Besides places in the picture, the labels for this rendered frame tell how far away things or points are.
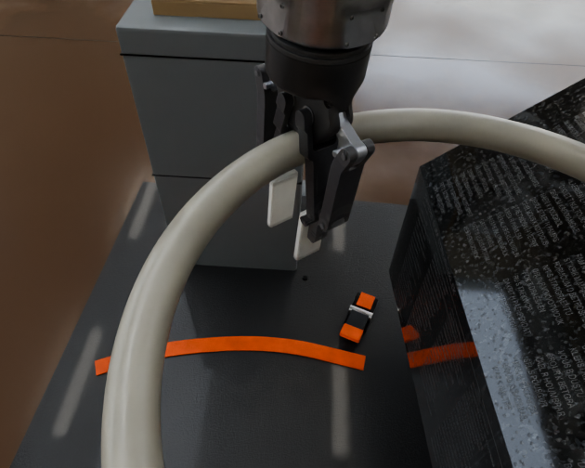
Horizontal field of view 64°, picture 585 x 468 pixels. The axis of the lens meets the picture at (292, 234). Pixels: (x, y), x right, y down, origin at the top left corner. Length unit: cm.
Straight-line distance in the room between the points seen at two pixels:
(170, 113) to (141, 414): 96
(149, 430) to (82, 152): 191
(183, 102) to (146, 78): 9
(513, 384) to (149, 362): 50
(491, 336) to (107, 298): 116
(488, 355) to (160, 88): 86
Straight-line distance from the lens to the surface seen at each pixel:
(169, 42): 108
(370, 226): 169
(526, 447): 66
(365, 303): 147
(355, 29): 31
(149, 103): 117
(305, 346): 138
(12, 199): 203
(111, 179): 196
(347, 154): 34
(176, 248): 31
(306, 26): 30
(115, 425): 27
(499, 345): 71
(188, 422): 132
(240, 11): 108
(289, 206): 50
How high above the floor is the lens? 124
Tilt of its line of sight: 49 degrees down
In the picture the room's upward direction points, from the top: 2 degrees clockwise
